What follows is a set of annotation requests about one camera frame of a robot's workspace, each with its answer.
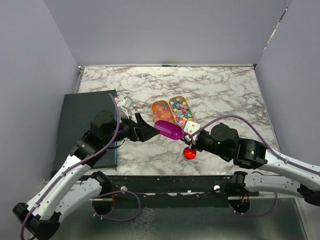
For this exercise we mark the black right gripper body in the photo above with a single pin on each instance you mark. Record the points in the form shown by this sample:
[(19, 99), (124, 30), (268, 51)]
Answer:
[(203, 142)]

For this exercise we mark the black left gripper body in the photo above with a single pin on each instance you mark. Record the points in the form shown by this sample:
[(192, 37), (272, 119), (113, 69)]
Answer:
[(127, 129)]

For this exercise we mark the purple plastic scoop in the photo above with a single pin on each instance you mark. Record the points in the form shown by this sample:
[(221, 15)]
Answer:
[(169, 130)]

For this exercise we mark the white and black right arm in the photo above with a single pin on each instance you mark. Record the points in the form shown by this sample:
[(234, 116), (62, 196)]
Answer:
[(289, 175)]

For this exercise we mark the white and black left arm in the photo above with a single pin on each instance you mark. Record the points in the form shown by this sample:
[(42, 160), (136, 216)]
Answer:
[(44, 213)]

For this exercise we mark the beige tray translucent star candies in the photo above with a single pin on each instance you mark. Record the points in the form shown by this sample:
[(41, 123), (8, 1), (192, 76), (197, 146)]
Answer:
[(161, 110)]

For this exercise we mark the beige tray opaque star candies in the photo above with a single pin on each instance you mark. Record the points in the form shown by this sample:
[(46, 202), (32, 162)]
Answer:
[(181, 110)]

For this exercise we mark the red round lid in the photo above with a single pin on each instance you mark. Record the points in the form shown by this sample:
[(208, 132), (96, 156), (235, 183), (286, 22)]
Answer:
[(189, 153)]

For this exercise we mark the clear plastic cup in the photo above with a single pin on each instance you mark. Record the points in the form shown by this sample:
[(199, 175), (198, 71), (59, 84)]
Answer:
[(173, 151)]

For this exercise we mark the dark box with blue edge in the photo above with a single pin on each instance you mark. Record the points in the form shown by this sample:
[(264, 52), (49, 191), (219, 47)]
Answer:
[(78, 110)]

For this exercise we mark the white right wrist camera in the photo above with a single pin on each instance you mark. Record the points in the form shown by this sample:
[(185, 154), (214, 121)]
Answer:
[(190, 127)]

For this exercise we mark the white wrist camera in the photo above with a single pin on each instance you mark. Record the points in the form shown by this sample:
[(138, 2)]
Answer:
[(123, 105), (190, 127)]

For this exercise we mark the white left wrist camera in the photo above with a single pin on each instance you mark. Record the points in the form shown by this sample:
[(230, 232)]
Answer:
[(123, 105)]

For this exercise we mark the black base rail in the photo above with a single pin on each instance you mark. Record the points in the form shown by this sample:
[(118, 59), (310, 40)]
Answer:
[(176, 191)]

